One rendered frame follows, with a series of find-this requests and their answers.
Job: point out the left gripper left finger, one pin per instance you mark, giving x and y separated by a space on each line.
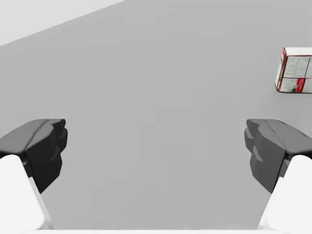
36 151

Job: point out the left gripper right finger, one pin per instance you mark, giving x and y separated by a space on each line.
270 151

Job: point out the red and white carton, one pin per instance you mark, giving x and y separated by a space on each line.
295 70

